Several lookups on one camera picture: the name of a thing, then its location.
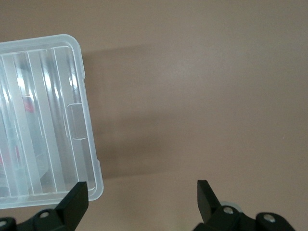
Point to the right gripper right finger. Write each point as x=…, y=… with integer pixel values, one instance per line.
x=209, y=207

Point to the clear plastic storage box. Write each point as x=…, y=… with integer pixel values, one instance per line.
x=48, y=120

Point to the red block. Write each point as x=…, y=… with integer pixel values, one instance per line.
x=27, y=106

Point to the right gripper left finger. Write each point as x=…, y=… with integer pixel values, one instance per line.
x=72, y=207

